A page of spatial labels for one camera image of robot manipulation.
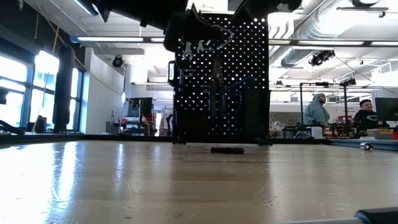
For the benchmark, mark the small silver wrench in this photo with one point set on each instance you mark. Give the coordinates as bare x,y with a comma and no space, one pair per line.
200,46

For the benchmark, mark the black ceiling spotlight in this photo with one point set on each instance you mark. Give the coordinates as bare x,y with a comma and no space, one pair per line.
117,61
321,57

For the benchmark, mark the black tubular rig frame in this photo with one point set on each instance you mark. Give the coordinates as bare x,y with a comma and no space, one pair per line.
301,102

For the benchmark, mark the tan storage box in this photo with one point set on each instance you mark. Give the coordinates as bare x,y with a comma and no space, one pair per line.
381,133

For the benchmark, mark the long ceiling light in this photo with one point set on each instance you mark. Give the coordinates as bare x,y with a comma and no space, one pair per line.
109,39

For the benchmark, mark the brown bag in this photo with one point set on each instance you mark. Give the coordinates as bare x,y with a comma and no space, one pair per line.
40,124

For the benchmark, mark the person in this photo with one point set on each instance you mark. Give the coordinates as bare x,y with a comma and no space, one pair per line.
315,112
368,116

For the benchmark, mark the black perforated pegboard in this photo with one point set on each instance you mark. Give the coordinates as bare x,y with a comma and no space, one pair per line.
178,102

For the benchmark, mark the black computer monitor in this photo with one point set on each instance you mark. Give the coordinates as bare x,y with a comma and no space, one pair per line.
387,109
140,107

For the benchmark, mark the dark building column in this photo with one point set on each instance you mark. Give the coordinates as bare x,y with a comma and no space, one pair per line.
63,93

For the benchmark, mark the black pegboard bin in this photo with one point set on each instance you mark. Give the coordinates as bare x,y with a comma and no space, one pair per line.
256,115

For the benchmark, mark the chrome socket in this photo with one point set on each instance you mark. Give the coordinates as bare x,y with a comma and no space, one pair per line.
367,146

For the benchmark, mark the silver ventilation duct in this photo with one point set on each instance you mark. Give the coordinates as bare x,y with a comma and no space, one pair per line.
295,54

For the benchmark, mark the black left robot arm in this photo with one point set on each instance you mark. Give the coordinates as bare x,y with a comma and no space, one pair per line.
140,9

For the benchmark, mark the large silver wrench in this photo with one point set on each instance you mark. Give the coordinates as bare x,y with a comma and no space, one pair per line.
187,51

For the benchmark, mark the black aluminium table frame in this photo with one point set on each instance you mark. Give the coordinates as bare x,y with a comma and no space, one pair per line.
93,137

